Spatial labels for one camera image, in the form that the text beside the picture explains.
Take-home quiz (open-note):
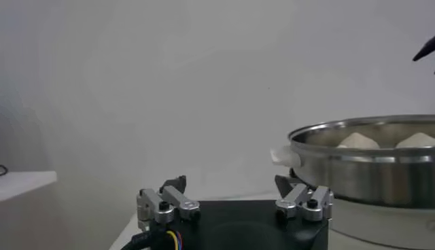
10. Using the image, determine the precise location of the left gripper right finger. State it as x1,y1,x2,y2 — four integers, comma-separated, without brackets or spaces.
274,175,334,222

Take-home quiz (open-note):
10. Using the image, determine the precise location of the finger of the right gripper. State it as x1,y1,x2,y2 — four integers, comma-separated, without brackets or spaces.
412,35,435,63

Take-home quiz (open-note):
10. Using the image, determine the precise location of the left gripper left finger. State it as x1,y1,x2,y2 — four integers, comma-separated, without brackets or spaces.
135,175,201,232

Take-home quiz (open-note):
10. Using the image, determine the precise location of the white steamed baozi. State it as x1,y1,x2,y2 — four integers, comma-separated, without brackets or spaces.
336,132,381,149
395,132,435,149

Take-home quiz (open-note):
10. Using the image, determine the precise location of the stainless steel steamer basket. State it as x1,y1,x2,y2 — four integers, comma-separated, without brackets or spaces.
270,114,435,209

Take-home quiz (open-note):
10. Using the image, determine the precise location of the white electric cooker base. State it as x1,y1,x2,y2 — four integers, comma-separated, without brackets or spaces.
288,168,435,250

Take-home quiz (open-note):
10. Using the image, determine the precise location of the white side table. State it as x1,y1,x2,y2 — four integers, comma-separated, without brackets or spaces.
0,171,58,203

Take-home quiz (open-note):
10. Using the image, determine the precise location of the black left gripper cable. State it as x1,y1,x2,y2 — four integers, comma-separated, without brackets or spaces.
120,229,184,250

